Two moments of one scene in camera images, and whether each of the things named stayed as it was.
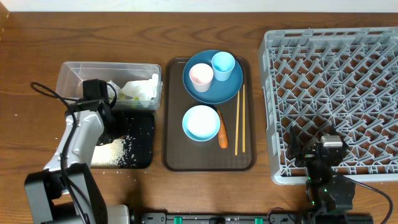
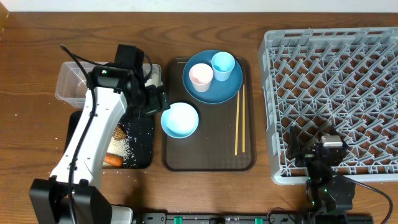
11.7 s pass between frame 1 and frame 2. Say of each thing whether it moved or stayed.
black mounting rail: stayed
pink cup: stayed
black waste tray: stayed
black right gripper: stayed
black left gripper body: moved
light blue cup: stayed
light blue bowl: moved
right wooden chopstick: stayed
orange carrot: moved
